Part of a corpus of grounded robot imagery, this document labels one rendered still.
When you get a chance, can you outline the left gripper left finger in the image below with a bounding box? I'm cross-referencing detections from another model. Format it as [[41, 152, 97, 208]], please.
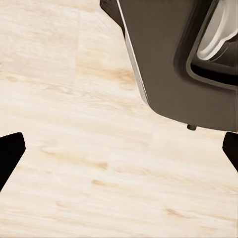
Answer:
[[0, 132, 26, 191]]

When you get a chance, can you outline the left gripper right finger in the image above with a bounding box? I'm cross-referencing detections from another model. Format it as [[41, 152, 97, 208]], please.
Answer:
[[222, 131, 238, 172]]

